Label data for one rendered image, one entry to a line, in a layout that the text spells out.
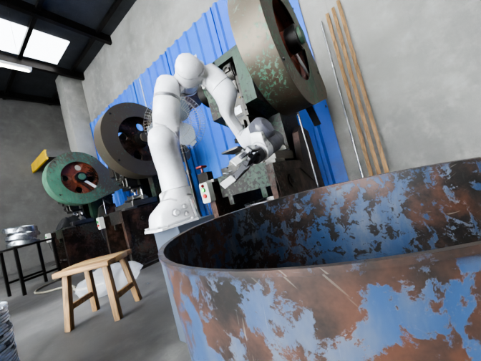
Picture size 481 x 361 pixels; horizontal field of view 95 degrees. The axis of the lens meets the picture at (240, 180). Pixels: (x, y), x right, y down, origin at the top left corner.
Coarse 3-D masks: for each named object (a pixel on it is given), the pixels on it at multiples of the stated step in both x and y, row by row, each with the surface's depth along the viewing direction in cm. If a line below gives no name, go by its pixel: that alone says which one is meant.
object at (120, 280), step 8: (112, 264) 182; (120, 264) 182; (136, 264) 189; (96, 272) 173; (112, 272) 168; (120, 272) 173; (136, 272) 180; (96, 280) 164; (104, 280) 163; (120, 280) 169; (80, 288) 162; (96, 288) 163; (104, 288) 162; (120, 288) 171; (80, 296) 159
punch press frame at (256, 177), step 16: (224, 64) 163; (240, 64) 144; (240, 80) 145; (208, 96) 162; (256, 96) 140; (272, 112) 163; (288, 128) 172; (288, 144) 164; (288, 160) 157; (224, 176) 148; (256, 176) 134; (224, 192) 150; (240, 192) 142
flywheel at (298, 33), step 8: (272, 0) 139; (280, 0) 145; (280, 8) 146; (280, 16) 150; (288, 16) 154; (280, 24) 148; (288, 24) 155; (280, 32) 134; (288, 32) 129; (296, 32) 130; (288, 40) 130; (296, 40) 129; (304, 40) 132; (288, 48) 133; (296, 48) 133; (296, 56) 144; (304, 56) 164; (296, 64) 157; (304, 64) 162; (304, 72) 161
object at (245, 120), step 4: (236, 100) 154; (240, 100) 152; (236, 104) 154; (240, 104) 152; (236, 108) 155; (240, 108) 153; (236, 112) 155; (240, 112) 153; (244, 112) 152; (236, 116) 156; (240, 116) 154; (244, 116) 152; (240, 120) 154; (244, 120) 150; (248, 120) 150; (252, 120) 153; (244, 124) 149; (248, 124) 151; (244, 128) 150
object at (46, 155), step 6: (48, 150) 500; (54, 150) 510; (60, 150) 519; (66, 150) 528; (42, 156) 506; (48, 156) 498; (54, 156) 507; (36, 162) 539; (42, 162) 511; (48, 162) 532; (36, 168) 545; (42, 168) 568
